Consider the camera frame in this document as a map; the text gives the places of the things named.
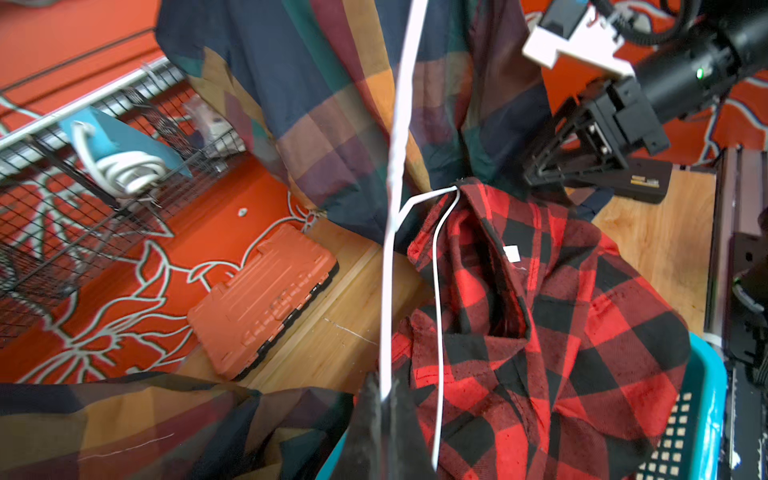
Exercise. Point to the red black plaid shirt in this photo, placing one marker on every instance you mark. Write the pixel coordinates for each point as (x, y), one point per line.
(548, 356)

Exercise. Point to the teal box with cable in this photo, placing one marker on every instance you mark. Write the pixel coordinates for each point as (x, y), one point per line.
(120, 159)

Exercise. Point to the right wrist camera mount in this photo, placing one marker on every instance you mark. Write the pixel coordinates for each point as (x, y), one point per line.
(575, 29)

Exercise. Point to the teal plastic basket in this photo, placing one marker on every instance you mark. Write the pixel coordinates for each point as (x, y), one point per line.
(688, 449)

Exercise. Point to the white wire hanger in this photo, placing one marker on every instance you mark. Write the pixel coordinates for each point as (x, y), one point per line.
(399, 209)

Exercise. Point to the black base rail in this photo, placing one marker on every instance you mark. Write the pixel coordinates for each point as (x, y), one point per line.
(736, 313)

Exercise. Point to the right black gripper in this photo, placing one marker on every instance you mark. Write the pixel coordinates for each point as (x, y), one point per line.
(613, 119)

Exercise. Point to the black box with label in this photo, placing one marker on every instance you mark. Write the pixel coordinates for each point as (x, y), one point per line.
(645, 180)

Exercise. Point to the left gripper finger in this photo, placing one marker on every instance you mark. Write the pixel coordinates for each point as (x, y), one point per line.
(383, 439)

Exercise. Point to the dark plaid shirt left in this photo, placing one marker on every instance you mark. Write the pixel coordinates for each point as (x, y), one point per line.
(167, 426)

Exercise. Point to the white switch box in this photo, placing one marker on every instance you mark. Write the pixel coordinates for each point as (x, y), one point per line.
(216, 132)

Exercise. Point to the dark multicolour plaid shirt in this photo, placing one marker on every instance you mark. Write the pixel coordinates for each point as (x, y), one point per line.
(309, 86)

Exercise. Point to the black wire basket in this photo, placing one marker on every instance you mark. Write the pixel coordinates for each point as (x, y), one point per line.
(62, 227)

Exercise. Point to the red tool case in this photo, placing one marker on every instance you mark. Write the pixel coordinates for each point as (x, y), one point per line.
(241, 319)

